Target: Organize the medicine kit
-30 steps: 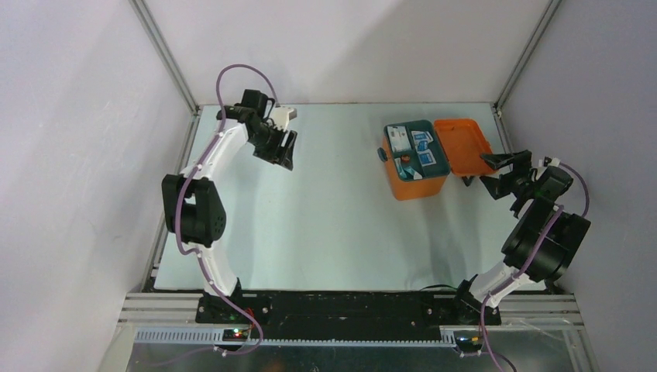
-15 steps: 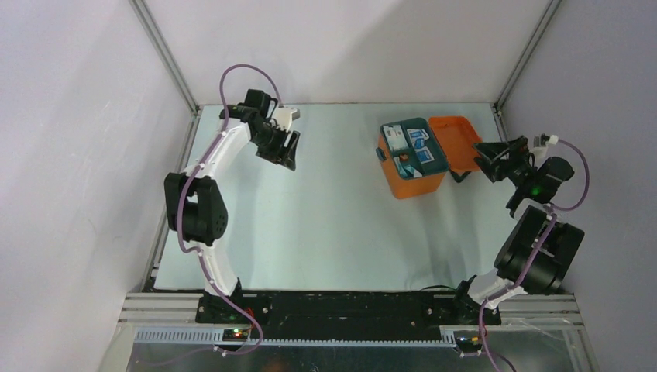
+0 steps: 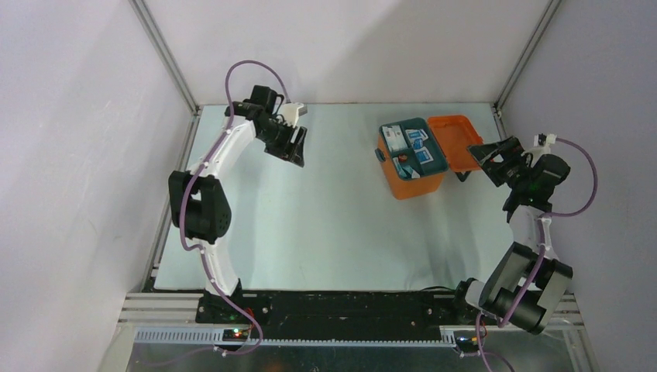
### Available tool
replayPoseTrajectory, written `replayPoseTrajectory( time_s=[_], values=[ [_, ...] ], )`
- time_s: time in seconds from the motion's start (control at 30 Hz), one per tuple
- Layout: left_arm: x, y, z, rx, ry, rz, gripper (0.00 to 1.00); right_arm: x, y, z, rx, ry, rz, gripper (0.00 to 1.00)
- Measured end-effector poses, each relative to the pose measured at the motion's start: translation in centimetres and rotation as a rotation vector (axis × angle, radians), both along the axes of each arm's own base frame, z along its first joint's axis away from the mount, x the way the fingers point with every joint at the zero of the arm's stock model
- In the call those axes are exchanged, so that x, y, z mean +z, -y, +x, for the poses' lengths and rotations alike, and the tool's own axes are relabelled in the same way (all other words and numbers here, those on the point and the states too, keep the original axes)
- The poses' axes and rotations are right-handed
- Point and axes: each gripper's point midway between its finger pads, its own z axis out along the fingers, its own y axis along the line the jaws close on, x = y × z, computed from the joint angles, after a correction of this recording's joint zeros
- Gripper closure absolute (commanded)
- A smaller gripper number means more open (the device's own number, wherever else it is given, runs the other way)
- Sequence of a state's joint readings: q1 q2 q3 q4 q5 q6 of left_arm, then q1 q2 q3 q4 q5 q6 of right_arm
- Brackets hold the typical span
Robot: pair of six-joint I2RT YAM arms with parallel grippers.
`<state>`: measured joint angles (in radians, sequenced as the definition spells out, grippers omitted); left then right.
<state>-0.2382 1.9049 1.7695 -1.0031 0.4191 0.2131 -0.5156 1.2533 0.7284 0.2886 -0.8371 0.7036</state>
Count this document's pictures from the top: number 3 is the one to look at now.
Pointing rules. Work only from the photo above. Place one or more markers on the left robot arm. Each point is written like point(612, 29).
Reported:
point(199, 206)

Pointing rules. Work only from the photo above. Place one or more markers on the teal bandage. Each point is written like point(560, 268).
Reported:
point(403, 168)

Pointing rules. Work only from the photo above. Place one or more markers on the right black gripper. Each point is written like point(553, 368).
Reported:
point(510, 149)

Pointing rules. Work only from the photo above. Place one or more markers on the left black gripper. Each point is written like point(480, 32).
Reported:
point(283, 152)

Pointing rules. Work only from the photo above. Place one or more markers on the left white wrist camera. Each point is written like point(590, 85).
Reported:
point(291, 113)

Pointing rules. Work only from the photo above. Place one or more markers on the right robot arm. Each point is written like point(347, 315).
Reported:
point(527, 284)

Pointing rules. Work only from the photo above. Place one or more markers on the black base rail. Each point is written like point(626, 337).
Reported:
point(362, 316)

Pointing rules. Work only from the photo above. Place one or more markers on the teal divided tray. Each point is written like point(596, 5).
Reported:
point(438, 166)

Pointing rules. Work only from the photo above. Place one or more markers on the blue alcohol wipe packet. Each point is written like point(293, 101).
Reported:
point(416, 137)

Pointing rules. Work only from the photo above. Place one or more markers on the orange medicine kit box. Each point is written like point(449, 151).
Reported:
point(454, 134)

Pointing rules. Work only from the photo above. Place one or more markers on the blue white sachet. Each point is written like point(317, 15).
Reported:
point(394, 137)

